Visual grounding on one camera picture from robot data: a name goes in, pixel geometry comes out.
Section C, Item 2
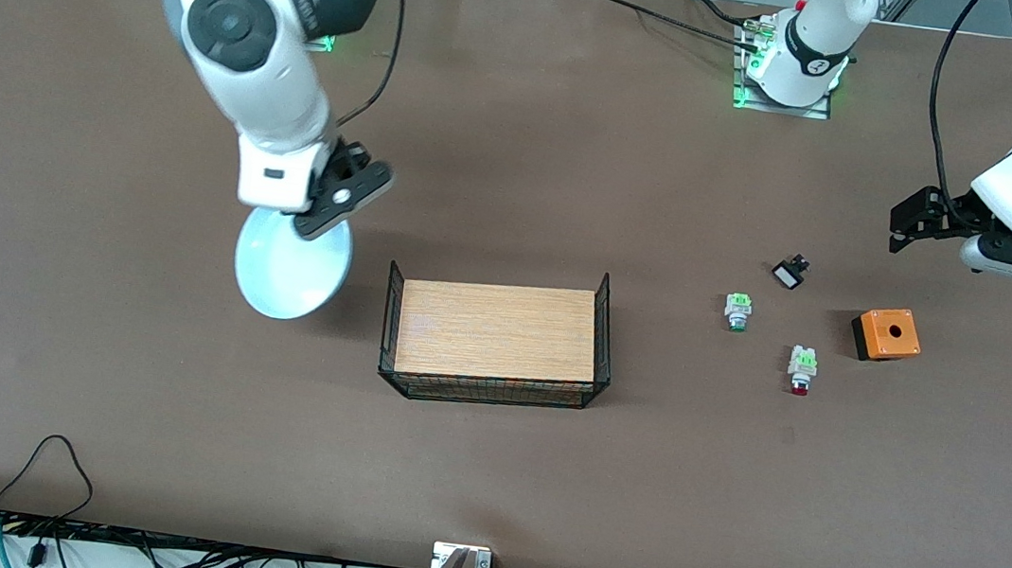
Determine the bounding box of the light blue round plate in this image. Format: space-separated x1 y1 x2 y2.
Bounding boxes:
228 204 357 328

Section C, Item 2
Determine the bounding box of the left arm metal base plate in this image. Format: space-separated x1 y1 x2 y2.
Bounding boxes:
726 15 843 122

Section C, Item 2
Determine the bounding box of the orange button enclosure box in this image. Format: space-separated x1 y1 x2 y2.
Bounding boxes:
847 303 926 368

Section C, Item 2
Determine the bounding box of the black white square button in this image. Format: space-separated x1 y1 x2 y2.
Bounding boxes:
770 252 812 293

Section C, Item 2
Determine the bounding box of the black looped cable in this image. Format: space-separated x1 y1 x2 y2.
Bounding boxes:
0 429 100 528

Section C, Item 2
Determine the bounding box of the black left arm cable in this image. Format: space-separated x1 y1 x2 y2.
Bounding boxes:
915 0 989 227

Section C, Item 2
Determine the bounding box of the long black table cable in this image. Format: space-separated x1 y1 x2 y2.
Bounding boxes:
563 0 768 55

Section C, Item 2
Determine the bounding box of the wooden tray with wire sides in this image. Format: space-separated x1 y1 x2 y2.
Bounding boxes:
374 248 624 422

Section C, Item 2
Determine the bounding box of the short black table cable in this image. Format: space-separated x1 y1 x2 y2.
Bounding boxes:
684 0 758 27

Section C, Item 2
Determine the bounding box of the silver metal bracket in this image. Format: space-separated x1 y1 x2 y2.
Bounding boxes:
431 541 494 568

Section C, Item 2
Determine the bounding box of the red push button switch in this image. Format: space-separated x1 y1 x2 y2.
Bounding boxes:
785 346 822 399

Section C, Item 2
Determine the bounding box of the green push button switch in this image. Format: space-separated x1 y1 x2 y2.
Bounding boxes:
721 291 755 335

